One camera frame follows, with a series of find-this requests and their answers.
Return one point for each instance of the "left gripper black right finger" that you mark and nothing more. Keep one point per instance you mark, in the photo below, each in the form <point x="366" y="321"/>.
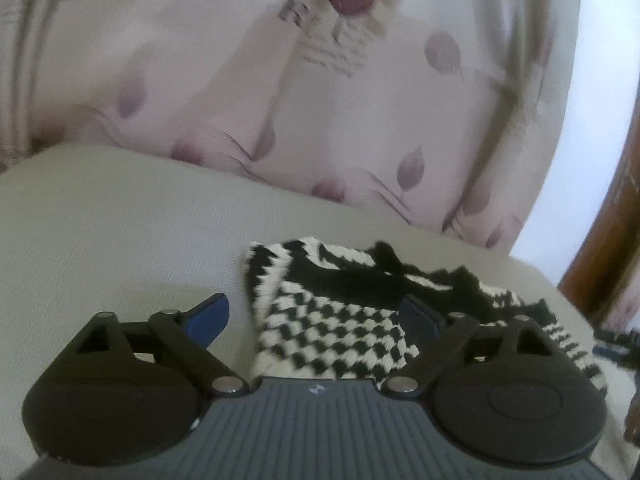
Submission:
<point x="507" y="394"/>

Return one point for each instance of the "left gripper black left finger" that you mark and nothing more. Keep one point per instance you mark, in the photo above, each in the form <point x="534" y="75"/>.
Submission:
<point x="124" y="391"/>

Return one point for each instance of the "black white striped knit sweater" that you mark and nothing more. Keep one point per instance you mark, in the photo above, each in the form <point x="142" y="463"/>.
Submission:
<point x="325" y="311"/>

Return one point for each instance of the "brown wooden door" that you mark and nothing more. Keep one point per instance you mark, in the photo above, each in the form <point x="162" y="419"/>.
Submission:
<point x="595" y="281"/>

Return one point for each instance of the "pink leaf print curtain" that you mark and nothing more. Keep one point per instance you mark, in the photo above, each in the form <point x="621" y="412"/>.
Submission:
<point x="444" y="114"/>

